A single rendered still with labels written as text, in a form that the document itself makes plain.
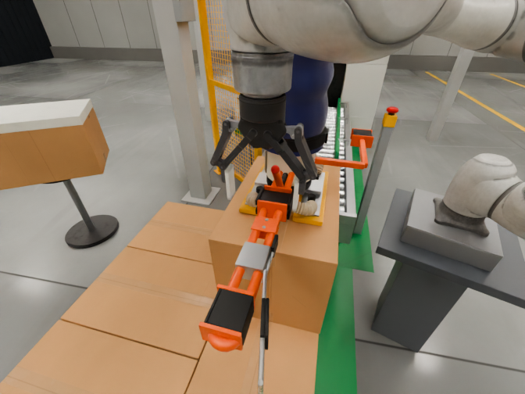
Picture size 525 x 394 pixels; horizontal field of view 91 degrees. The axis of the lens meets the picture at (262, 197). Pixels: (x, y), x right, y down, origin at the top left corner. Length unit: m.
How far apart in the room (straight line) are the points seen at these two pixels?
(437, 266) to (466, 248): 0.12
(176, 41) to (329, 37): 1.95
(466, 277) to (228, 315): 0.93
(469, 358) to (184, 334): 1.52
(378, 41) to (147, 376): 1.08
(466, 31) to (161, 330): 1.21
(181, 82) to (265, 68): 1.83
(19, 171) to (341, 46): 2.09
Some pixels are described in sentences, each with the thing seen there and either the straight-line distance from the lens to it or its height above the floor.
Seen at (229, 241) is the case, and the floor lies 0.94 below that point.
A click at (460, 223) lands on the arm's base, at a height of 0.86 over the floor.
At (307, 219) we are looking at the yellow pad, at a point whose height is 0.97.
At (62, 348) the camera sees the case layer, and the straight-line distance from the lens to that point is 1.29.
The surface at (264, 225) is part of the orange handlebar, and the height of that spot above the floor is 1.09.
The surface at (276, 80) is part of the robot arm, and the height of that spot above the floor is 1.45.
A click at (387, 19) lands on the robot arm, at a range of 0.22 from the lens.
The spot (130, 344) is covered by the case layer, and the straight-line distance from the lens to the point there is 1.18.
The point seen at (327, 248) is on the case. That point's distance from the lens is 0.82.
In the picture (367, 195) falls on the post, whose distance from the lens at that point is 2.10.
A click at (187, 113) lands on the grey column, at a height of 0.86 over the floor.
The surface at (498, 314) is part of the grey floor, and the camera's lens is 2.29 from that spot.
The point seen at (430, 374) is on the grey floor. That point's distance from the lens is 1.84.
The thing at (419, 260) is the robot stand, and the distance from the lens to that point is 1.18.
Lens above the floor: 1.52
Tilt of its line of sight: 36 degrees down
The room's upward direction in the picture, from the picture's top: straight up
